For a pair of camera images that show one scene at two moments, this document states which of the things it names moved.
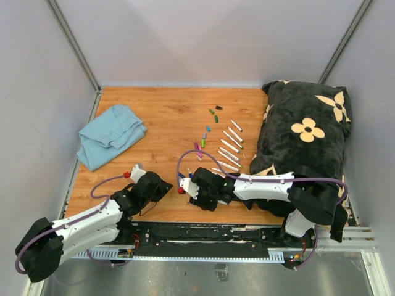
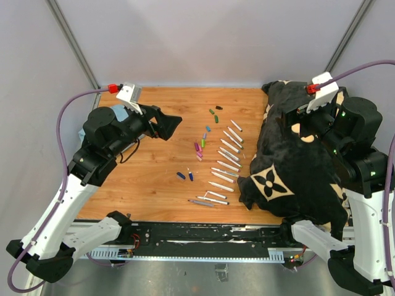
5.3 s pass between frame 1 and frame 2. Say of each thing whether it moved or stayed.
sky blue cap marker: stayed
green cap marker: stayed
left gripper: moved
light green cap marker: stayed
